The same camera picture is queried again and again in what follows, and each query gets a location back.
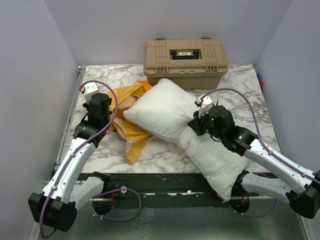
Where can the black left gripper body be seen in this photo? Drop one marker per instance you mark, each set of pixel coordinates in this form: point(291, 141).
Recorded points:
point(86, 105)

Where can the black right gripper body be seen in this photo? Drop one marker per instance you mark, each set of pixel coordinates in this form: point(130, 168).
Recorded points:
point(203, 124)

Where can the orange Mickey Mouse pillowcase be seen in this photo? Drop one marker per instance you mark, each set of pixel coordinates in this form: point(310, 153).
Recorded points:
point(135, 136)

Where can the white pillow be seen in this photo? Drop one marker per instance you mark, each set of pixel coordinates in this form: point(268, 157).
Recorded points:
point(165, 111)

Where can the tan plastic toolbox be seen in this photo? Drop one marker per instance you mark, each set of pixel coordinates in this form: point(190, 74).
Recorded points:
point(192, 64)

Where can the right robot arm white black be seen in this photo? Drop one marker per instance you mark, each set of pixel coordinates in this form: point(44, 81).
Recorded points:
point(293, 184)

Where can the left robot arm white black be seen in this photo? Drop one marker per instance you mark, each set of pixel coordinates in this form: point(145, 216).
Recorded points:
point(53, 206)

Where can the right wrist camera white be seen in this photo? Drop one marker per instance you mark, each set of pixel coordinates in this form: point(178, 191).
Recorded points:
point(204, 103)

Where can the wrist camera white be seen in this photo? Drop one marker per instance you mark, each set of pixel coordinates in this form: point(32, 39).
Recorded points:
point(204, 103)
point(88, 90)

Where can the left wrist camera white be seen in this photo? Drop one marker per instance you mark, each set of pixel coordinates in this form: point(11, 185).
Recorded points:
point(88, 90)

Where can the blue red object at wall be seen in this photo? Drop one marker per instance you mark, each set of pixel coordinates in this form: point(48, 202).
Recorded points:
point(260, 80)

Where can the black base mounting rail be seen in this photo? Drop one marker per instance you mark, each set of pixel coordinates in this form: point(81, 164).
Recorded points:
point(163, 190)

